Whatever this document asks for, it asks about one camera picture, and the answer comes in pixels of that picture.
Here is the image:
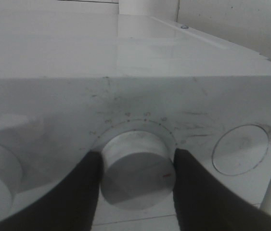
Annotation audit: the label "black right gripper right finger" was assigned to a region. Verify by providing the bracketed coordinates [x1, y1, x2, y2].
[173, 148, 271, 231]

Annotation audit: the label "round door release button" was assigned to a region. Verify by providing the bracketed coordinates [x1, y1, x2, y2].
[211, 124, 269, 176]

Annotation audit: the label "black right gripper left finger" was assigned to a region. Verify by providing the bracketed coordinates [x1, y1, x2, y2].
[0, 151, 102, 231]

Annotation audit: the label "white microwave oven body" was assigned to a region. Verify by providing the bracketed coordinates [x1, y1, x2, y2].
[0, 12, 271, 210]

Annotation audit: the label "white timer knob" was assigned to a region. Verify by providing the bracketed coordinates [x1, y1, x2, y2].
[101, 131, 176, 210]

